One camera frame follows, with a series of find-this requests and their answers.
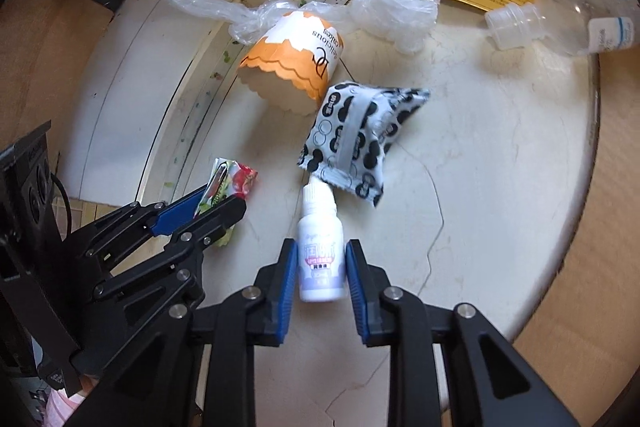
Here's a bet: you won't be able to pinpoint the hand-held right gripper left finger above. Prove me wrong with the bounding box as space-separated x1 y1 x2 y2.
65 238 298 427

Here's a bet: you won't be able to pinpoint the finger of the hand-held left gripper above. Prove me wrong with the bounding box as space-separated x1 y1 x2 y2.
65 186 211 268
91 196 248 324

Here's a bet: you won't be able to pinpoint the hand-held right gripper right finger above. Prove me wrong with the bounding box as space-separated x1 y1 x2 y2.
346 238 582 427

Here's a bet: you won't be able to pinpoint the red and green candy wrapper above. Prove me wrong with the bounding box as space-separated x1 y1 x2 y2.
197 158 260 248

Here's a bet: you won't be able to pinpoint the small white dropper bottle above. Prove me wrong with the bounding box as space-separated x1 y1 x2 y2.
298 183 347 304

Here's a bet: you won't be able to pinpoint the black dotted tissue packet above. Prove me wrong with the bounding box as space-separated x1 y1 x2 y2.
296 81 431 208

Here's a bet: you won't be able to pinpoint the orange paper cake cup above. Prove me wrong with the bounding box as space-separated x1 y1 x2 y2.
236 9 347 116

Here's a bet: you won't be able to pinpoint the pink pants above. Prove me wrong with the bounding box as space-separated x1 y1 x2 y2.
42 387 88 427

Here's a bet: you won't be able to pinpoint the clear plastic bottle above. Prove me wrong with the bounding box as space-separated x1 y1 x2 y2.
484 0 638 56

